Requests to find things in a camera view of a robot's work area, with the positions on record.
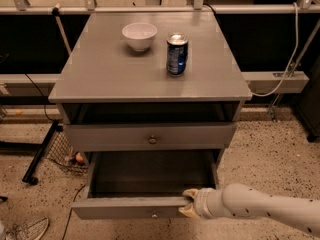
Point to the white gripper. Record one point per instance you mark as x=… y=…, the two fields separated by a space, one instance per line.
x=202 y=202

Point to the grey drawer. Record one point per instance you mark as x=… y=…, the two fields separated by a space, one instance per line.
x=143 y=184
x=139 y=137

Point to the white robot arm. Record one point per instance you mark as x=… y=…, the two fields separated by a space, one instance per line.
x=243 y=202

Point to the grey top drawer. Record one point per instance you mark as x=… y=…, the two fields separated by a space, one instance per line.
x=139 y=137

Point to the grey drawer cabinet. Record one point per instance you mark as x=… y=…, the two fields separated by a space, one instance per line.
x=107 y=82

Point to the blue soda can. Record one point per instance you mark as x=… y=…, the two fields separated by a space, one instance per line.
x=177 y=53

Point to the black metal stand leg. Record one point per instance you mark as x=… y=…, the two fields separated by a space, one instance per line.
x=29 y=177

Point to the white mesh sneaker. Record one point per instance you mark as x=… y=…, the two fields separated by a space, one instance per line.
x=33 y=229

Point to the white bowl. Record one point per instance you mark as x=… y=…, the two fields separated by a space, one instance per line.
x=140 y=35

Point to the wooden stick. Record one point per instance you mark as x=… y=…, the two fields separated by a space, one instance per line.
x=56 y=14

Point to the wire mesh basket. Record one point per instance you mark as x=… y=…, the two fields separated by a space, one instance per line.
x=62 y=154

